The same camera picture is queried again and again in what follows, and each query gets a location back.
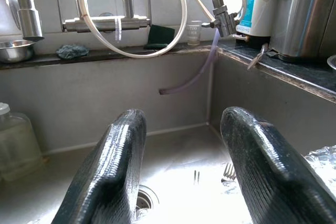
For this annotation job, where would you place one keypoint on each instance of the grey green scouring pad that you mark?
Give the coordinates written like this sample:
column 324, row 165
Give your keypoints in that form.
column 72, row 52

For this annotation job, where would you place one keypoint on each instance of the small glass cup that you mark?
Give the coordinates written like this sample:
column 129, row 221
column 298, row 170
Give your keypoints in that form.
column 194, row 35

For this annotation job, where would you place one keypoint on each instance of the small metal utensil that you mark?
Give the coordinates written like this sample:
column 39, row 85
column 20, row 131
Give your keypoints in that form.
column 258, row 57

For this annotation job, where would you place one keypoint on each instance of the clear plastic bottle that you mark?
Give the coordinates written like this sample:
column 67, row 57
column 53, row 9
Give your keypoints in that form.
column 18, row 142

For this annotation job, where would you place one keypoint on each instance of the steel fork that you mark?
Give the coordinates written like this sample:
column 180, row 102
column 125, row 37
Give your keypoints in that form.
column 229, row 172

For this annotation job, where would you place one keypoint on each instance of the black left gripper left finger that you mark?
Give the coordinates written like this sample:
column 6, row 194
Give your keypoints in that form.
column 105, row 176

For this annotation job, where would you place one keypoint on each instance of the sink drain strainer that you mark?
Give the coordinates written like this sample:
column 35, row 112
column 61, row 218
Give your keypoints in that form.
column 145, row 200

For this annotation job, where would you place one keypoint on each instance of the small steel bowl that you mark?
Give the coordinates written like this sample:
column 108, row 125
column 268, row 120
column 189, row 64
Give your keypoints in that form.
column 14, row 52

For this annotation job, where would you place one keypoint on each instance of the dark green sponge cloth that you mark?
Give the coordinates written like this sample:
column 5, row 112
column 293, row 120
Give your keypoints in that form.
column 160, row 36

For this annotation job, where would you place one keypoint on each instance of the steel knife block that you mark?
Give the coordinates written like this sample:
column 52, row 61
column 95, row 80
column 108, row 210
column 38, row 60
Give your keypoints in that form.
column 302, row 16

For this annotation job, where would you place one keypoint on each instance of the white water filter cylinder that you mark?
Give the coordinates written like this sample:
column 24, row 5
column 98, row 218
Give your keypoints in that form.
column 258, row 24

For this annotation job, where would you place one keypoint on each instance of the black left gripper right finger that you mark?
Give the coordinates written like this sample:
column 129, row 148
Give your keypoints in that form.
column 267, row 176

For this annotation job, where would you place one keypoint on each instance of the small white bristle brush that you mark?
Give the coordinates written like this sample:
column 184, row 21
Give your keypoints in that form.
column 118, row 28

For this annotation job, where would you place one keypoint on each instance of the chrome bridge tap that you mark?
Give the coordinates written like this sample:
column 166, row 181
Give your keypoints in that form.
column 105, row 24

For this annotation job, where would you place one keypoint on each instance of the round steel plate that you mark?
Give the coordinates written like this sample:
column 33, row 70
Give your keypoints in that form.
column 332, row 62

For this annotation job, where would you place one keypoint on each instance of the clear bubble wrap sheet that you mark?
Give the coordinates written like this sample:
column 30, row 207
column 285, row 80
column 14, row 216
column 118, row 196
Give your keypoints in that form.
column 321, row 163

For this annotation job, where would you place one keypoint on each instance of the stainless steel sink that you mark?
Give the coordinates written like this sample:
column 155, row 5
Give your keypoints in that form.
column 78, row 90

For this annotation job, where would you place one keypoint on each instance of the chrome spring neck faucet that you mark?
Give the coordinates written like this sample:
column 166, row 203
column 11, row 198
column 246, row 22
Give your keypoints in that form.
column 30, row 19

